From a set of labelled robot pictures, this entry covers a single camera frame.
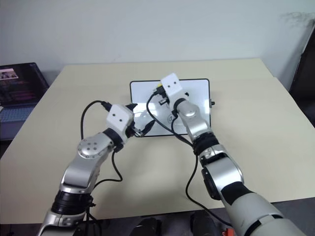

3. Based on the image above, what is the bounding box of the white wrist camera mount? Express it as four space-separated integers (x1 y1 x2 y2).
160 72 186 104
106 104 136 145

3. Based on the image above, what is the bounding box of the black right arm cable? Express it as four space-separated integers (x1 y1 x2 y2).
146 87 232 226

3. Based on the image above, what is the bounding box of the open laptop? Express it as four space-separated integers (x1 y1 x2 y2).
0 62 50 141

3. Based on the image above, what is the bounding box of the dark chair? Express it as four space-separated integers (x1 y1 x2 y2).
288 24 315 129

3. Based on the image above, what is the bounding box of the dark rounded shape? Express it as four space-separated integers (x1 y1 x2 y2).
129 217 163 236
190 211 218 236

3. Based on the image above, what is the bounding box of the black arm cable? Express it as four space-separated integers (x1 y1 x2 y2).
80 100 124 183
146 87 232 226

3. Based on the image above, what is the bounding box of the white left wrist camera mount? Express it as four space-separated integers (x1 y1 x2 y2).
106 104 136 145

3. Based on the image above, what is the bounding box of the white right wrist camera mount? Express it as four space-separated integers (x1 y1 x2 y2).
160 72 186 104

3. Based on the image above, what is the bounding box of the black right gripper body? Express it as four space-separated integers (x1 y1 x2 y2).
157 92 171 107

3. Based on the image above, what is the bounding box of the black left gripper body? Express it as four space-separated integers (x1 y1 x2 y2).
125 121 145 139

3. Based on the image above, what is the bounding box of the whiteboard with black frame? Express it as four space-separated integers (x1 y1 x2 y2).
129 78 212 138

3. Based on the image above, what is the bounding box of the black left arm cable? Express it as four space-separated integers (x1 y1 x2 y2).
80 100 124 183

